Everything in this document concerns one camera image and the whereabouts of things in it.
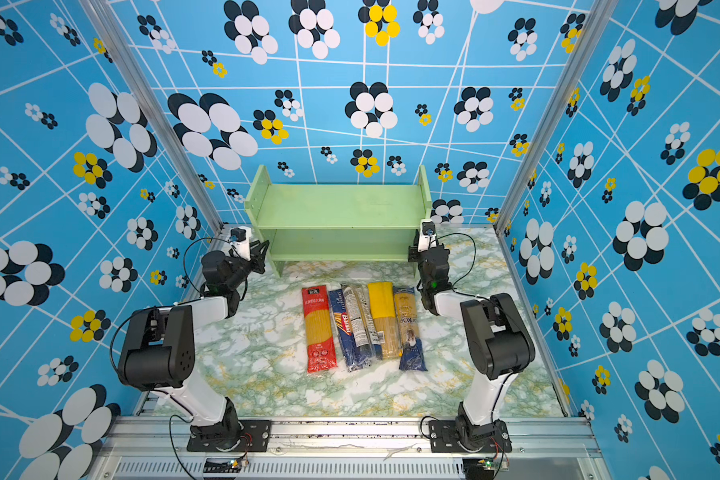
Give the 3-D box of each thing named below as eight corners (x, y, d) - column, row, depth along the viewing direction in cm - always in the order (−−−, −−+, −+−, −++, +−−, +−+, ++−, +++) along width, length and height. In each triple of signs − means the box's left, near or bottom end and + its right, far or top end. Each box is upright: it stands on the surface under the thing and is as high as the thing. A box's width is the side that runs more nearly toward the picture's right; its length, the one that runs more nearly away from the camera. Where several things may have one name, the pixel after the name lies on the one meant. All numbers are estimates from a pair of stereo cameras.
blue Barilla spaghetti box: (349, 373, 85) (348, 367, 81) (324, 301, 100) (322, 293, 96) (373, 363, 87) (373, 357, 83) (344, 294, 102) (343, 286, 98)
